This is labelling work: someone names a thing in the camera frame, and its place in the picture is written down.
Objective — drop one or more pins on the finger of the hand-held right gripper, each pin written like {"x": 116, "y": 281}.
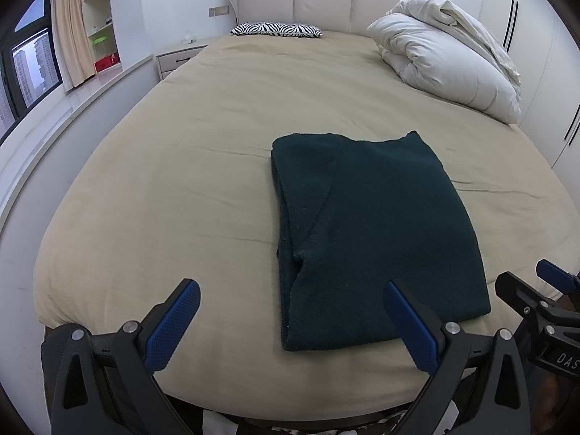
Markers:
{"x": 521, "y": 293}
{"x": 555, "y": 274}

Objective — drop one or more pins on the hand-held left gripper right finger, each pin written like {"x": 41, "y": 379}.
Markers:
{"x": 410, "y": 326}

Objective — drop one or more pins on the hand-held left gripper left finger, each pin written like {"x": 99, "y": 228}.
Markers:
{"x": 174, "y": 321}

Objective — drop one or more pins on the dark green sweater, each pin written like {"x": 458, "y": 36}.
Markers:
{"x": 385, "y": 235}

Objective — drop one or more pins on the beige bed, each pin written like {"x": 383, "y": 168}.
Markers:
{"x": 181, "y": 167}

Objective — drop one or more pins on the white wardrobe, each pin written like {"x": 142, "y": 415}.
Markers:
{"x": 543, "y": 54}

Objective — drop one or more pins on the white window ledge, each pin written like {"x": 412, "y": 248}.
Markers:
{"x": 81, "y": 113}

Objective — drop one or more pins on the white folded duvet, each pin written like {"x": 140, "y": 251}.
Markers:
{"x": 444, "y": 63}

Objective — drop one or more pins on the white nightstand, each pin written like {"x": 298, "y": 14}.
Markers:
{"x": 174, "y": 61}

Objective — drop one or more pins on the red box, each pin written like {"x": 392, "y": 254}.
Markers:
{"x": 106, "y": 62}

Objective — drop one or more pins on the small white nightstand item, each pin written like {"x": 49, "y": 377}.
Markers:
{"x": 190, "y": 36}

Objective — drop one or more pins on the green container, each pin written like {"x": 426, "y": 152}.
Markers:
{"x": 100, "y": 44}

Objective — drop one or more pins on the dark framed window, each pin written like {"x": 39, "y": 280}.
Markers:
{"x": 31, "y": 68}

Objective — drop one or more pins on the beige curtain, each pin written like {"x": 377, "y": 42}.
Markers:
{"x": 70, "y": 31}

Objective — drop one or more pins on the zebra print pillow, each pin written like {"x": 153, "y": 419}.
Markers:
{"x": 276, "y": 30}

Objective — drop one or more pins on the wall switch panel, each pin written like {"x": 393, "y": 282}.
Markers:
{"x": 218, "y": 10}

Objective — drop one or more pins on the white wall shelf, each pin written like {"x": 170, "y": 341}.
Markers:
{"x": 99, "y": 9}

